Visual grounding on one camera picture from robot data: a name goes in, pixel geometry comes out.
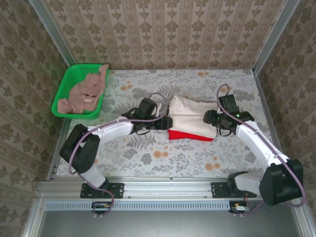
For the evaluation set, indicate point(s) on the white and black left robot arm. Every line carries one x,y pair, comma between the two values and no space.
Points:
111,128

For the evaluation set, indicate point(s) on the white t-shirt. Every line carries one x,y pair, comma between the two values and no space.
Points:
190,116

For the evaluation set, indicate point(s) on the aluminium frame post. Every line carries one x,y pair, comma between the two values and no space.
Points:
274,34
54,32

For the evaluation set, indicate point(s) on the aluminium frame rail with grooves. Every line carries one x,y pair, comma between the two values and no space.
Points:
168,188

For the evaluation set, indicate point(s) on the grey metal panel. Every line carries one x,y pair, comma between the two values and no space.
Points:
160,224

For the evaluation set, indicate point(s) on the pink t-shirt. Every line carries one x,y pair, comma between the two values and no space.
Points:
84,91

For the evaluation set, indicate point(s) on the green plastic basket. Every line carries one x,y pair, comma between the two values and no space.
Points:
65,79

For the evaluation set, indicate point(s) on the aluminium side rail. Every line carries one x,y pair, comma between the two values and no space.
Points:
265,108

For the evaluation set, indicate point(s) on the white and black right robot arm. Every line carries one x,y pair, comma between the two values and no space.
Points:
254,143

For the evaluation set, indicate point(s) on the floral patterned tablecloth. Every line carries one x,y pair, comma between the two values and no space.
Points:
172,160

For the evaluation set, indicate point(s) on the red t-shirt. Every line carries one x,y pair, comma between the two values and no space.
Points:
177,134

